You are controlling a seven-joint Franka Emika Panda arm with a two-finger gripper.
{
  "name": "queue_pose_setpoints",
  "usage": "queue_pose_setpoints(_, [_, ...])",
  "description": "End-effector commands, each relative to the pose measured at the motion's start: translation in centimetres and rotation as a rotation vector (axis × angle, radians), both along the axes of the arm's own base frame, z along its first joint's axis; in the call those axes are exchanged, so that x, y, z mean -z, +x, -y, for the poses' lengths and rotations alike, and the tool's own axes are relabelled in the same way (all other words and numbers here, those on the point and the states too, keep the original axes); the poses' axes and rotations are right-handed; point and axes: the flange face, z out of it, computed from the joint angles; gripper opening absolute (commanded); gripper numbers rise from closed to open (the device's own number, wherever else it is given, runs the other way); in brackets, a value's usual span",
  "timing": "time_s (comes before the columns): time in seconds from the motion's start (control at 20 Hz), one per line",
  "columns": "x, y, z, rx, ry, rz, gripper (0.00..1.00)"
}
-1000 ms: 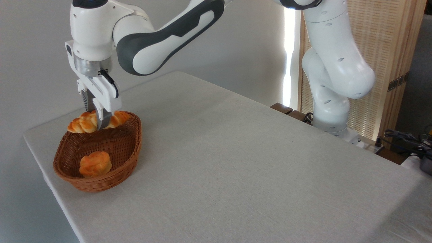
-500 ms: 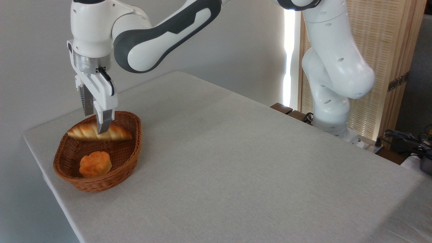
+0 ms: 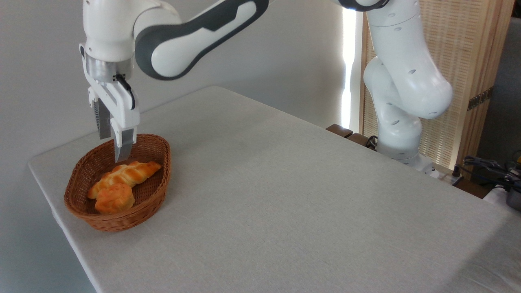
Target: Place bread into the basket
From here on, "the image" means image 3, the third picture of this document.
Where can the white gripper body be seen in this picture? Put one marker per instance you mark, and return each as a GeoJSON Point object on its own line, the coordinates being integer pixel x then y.
{"type": "Point", "coordinates": [118, 106]}

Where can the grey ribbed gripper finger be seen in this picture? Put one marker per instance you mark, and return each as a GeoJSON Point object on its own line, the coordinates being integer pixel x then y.
{"type": "Point", "coordinates": [123, 144]}
{"type": "Point", "coordinates": [102, 122]}

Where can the braided golden bread loaf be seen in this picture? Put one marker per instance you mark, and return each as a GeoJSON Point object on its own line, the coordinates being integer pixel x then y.
{"type": "Point", "coordinates": [130, 173]}

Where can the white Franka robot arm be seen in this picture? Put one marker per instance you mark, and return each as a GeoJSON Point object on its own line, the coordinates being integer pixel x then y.
{"type": "Point", "coordinates": [183, 44]}

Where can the brown woven wicker basket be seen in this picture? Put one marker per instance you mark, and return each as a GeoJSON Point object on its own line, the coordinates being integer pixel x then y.
{"type": "Point", "coordinates": [154, 183]}

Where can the round orange bread bun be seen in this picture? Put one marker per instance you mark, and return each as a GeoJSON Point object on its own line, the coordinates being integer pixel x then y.
{"type": "Point", "coordinates": [115, 199]}

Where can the light grey tablecloth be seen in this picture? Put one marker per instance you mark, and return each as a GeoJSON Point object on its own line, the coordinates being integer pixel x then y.
{"type": "Point", "coordinates": [305, 215]}

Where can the dark wooden block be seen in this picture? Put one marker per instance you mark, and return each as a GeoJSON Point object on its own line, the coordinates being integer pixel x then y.
{"type": "Point", "coordinates": [360, 140]}
{"type": "Point", "coordinates": [340, 130]}

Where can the black power plug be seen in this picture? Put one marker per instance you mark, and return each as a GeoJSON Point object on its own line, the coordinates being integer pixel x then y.
{"type": "Point", "coordinates": [458, 171]}

